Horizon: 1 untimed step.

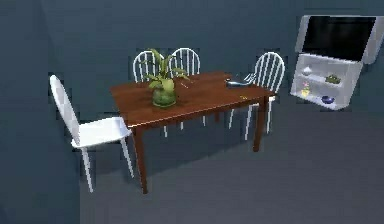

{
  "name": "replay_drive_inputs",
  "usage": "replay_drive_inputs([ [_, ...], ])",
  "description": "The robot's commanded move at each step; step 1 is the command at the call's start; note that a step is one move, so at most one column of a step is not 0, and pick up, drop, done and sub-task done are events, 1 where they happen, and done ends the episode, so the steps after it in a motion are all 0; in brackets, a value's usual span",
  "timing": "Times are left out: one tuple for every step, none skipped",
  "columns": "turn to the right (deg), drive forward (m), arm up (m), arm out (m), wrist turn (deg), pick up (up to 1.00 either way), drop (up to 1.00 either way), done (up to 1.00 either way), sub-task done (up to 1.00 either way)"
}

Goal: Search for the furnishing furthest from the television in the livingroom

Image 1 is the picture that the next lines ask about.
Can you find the black television set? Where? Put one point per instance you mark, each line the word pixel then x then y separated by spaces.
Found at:
pixel 336 36

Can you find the brown wooden dining table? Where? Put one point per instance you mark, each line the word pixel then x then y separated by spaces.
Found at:
pixel 200 96

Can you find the thin pale stick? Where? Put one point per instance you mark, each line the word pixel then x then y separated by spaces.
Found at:
pixel 184 85

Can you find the green potted house plant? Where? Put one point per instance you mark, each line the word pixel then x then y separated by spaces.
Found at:
pixel 163 90

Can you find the white spindle-back chair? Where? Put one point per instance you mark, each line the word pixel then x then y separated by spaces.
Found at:
pixel 93 131
pixel 186 60
pixel 270 71
pixel 143 66

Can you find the small yellow object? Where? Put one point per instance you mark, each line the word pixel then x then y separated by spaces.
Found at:
pixel 243 97

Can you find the dark grey dish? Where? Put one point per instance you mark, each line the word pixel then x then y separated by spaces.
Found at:
pixel 238 83

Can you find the yellow pot with pink flower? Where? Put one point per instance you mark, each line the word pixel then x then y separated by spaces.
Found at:
pixel 305 90

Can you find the white vase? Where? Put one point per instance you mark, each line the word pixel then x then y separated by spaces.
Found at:
pixel 307 70

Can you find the blue bowl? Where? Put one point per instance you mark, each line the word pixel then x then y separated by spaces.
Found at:
pixel 327 99

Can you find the white shelf unit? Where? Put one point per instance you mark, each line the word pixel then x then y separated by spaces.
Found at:
pixel 328 75

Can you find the small green plant ornament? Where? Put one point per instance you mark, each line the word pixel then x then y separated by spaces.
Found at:
pixel 333 79

